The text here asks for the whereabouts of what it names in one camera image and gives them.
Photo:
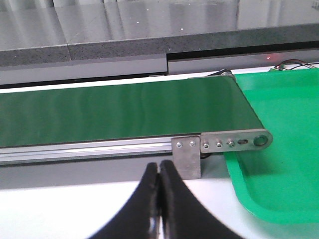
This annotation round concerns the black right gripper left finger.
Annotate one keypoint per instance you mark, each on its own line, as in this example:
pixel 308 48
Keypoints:
pixel 139 217

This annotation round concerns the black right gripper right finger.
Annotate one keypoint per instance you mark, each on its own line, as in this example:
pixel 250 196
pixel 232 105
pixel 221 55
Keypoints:
pixel 184 217

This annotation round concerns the green conveyor belt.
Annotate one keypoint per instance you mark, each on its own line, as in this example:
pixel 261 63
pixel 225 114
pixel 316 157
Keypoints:
pixel 188 118

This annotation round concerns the green plastic tray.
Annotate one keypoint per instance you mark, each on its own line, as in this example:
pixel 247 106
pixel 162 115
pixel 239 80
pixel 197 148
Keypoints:
pixel 281 183

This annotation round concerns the small green circuit board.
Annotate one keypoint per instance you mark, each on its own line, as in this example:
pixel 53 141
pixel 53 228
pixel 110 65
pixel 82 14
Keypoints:
pixel 277 68

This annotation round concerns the grey stone counter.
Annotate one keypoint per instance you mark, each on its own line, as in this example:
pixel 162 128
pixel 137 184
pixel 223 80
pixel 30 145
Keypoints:
pixel 49 41

